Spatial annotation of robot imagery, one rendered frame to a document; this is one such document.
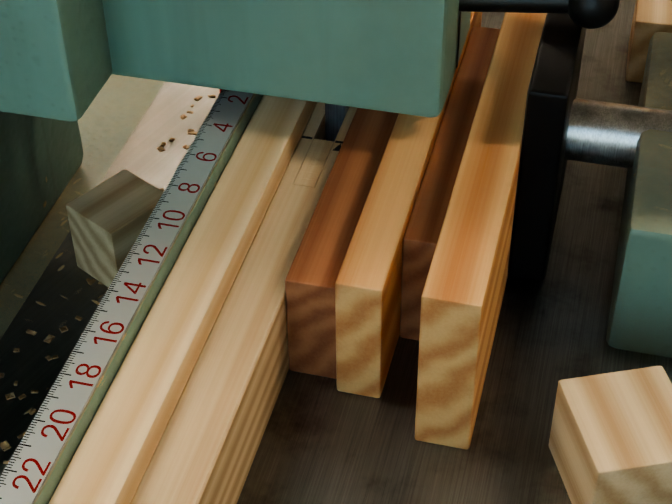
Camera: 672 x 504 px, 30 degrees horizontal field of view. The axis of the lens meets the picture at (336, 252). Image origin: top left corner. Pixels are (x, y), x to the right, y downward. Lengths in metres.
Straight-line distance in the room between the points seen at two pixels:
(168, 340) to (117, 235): 0.22
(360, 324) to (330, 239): 0.04
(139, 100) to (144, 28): 0.30
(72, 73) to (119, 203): 0.18
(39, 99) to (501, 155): 0.18
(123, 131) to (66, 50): 0.30
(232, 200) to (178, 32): 0.07
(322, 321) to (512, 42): 0.15
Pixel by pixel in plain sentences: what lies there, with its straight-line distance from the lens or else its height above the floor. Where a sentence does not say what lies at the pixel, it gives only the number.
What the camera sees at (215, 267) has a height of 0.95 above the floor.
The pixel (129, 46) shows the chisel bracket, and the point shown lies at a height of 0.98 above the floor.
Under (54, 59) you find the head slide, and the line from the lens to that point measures 0.48.
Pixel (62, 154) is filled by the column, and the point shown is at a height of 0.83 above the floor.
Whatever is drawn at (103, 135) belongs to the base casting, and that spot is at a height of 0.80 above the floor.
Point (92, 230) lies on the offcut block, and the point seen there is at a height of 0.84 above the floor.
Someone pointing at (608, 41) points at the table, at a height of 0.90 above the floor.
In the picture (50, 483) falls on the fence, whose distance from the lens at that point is 0.38.
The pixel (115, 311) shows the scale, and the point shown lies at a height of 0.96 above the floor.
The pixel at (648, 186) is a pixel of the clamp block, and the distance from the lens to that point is 0.48.
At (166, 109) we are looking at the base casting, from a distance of 0.79.
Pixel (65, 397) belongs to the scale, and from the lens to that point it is 0.40.
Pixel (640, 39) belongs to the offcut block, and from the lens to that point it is 0.63.
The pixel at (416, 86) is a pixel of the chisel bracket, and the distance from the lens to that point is 0.48.
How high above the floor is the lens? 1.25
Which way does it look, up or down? 41 degrees down
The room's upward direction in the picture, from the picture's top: 1 degrees counter-clockwise
